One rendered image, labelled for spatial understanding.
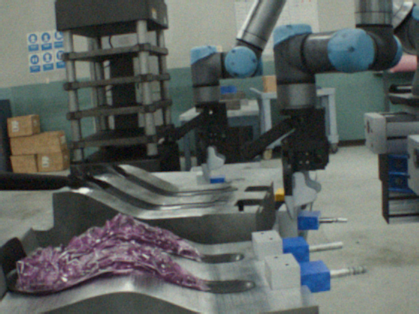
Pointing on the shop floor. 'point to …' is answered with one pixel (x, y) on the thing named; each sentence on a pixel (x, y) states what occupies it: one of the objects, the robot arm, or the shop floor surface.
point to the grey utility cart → (288, 134)
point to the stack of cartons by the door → (37, 146)
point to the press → (119, 84)
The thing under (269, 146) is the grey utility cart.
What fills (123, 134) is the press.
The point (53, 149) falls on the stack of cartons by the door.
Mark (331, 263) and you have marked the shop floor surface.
